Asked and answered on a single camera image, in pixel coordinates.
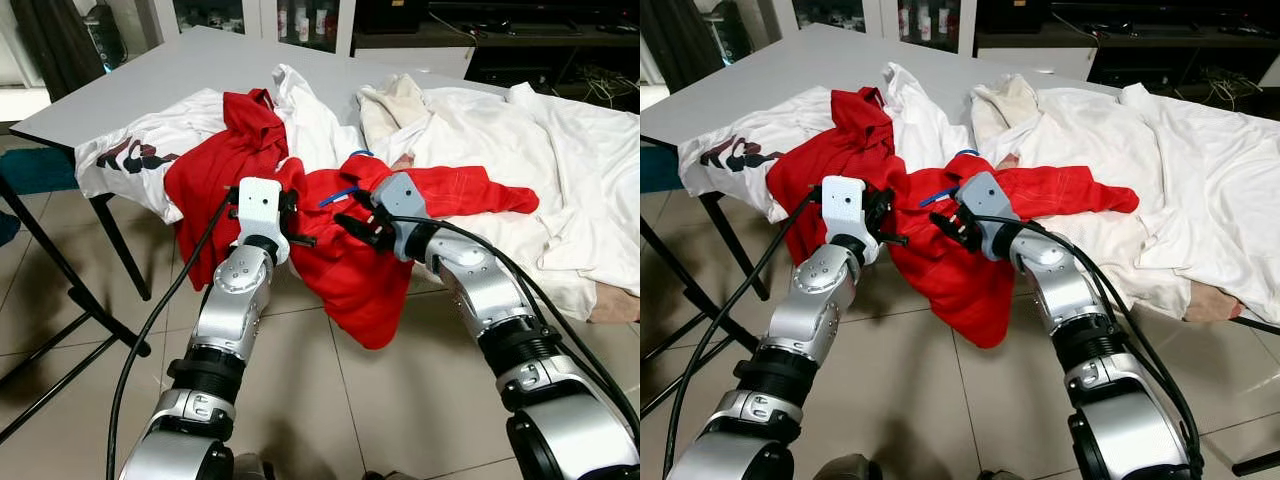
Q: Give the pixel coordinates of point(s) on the red striped polo shirt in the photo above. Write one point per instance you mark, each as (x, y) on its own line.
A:
(350, 280)
(950, 285)

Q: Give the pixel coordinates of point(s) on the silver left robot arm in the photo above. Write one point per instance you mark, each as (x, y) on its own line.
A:
(820, 300)
(235, 300)

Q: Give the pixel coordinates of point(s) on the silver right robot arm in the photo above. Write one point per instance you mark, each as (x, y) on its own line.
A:
(1075, 290)
(480, 290)

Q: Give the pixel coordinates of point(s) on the white polo shirt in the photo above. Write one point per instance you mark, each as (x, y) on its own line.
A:
(310, 130)
(925, 125)

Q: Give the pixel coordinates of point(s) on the cream garment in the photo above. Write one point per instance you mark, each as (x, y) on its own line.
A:
(395, 105)
(1010, 105)

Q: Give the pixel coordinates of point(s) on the white button shirt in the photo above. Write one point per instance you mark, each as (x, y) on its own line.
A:
(480, 140)
(1100, 140)

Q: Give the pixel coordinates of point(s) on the black table leg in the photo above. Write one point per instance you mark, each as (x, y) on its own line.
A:
(1260, 462)
(122, 250)
(733, 250)

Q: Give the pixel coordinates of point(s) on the white bottle red label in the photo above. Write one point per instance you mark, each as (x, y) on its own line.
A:
(304, 20)
(905, 20)
(287, 20)
(942, 18)
(325, 20)
(922, 20)

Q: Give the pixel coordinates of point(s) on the white glass door cabinet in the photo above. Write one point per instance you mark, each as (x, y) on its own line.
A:
(262, 15)
(887, 15)

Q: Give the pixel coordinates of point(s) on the black set-top box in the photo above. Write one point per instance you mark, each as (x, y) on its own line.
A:
(520, 70)
(1140, 70)

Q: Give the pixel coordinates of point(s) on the black audio speaker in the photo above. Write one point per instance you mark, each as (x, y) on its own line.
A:
(1012, 15)
(392, 15)

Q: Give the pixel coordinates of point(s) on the dark TV stand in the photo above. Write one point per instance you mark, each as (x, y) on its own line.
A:
(500, 40)
(1150, 40)

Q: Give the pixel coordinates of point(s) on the teal floor mat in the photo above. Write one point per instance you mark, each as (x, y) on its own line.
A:
(35, 172)
(660, 170)

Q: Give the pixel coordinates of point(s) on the black device with light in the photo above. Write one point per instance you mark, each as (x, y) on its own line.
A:
(735, 30)
(105, 35)

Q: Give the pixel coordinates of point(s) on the dark grey curtain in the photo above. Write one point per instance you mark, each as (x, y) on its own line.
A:
(700, 45)
(55, 45)

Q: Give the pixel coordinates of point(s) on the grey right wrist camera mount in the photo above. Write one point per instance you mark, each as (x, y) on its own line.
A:
(400, 195)
(985, 195)

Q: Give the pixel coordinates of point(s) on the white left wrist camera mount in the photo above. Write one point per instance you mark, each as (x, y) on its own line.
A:
(258, 205)
(845, 205)

